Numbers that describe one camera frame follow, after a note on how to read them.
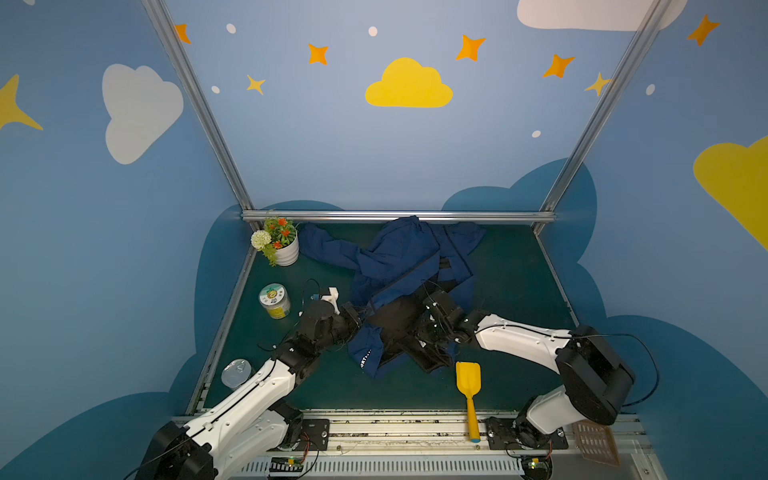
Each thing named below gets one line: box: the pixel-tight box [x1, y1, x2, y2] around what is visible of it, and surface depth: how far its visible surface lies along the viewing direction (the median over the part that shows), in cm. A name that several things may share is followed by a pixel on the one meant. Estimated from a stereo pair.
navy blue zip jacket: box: [298, 216, 486, 377], surface depth 101 cm
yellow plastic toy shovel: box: [455, 361, 482, 443], surface depth 84 cm
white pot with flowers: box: [251, 216, 299, 267], surface depth 101 cm
